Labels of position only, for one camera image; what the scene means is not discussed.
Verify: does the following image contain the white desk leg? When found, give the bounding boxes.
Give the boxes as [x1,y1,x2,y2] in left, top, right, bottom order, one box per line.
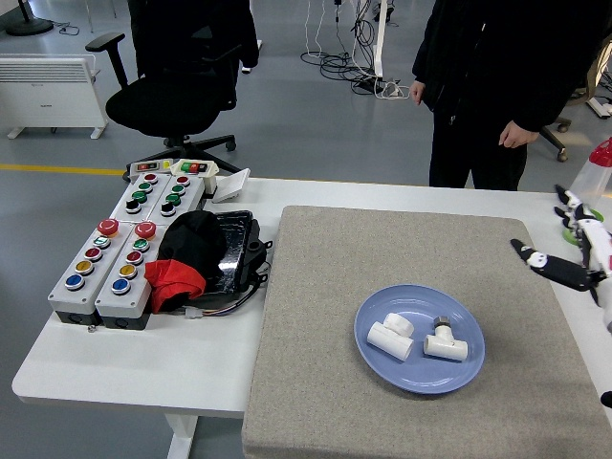
[372,0,389,80]

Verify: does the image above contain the black floor cable bundle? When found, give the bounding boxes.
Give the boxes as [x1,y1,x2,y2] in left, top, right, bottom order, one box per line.
[299,0,384,96]

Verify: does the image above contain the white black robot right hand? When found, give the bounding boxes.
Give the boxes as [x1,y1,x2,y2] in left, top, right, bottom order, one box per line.
[510,185,612,336]

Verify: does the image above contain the white table leg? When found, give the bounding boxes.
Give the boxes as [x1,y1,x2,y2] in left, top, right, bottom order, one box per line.
[164,414,200,459]

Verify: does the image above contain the clear bottle red cap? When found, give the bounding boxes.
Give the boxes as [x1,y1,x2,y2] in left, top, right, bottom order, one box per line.
[569,137,612,214]

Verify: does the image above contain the person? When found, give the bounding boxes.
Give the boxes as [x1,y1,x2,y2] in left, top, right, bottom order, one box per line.
[411,0,612,191]

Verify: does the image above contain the black round stand base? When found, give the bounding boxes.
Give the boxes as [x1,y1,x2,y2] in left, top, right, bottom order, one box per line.
[4,0,55,37]

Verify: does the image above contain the green plastic cup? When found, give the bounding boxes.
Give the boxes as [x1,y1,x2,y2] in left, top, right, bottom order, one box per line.
[561,207,604,246]

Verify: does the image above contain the blue plate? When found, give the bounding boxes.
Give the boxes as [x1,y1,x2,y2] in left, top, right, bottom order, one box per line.
[353,284,487,396]

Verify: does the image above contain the red cloth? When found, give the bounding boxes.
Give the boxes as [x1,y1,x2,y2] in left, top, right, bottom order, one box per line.
[143,259,207,316]

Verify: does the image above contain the white switch box green red buttons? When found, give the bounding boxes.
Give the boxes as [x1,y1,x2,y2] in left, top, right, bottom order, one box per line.
[170,159,220,195]

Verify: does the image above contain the white panel heater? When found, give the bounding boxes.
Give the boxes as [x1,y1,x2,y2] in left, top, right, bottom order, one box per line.
[0,54,109,141]

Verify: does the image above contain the wire harness with white connector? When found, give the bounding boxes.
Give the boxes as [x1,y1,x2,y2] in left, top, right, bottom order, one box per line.
[184,281,267,319]

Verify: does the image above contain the black plastic tray device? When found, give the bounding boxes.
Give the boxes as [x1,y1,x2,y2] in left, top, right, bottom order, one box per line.
[190,209,273,312]

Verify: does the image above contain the white flat plastic cover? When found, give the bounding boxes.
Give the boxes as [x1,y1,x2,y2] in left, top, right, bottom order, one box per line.
[212,167,251,205]

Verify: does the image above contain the person's left hand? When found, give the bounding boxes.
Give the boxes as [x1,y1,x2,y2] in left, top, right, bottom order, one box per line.
[498,120,541,149]

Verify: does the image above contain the black cloth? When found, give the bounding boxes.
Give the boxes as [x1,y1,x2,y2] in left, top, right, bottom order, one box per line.
[157,209,229,288]

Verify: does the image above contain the black office chair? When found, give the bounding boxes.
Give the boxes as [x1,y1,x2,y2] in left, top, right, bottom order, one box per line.
[85,26,240,181]

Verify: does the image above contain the short four-button control box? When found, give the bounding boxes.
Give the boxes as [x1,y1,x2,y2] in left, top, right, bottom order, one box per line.
[150,174,207,229]
[109,172,171,225]

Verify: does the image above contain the grey-brown table mat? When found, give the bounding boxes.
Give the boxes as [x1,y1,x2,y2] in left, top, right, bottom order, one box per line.
[241,205,612,459]

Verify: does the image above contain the small white tee pipe fitting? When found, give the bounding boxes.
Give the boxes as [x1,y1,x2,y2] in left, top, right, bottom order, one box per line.
[423,315,470,362]

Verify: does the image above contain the grey rocker switch panel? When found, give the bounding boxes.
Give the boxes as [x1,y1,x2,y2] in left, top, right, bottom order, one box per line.
[127,160,173,176]

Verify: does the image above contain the large white tee pipe fitting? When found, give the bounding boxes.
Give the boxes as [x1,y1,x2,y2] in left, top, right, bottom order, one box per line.
[366,312,415,363]

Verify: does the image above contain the chair base with castors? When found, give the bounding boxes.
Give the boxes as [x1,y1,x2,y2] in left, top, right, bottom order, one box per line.
[539,117,573,164]

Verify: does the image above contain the long five-button control box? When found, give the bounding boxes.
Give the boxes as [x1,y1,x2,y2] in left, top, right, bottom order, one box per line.
[47,218,135,327]
[94,220,168,331]

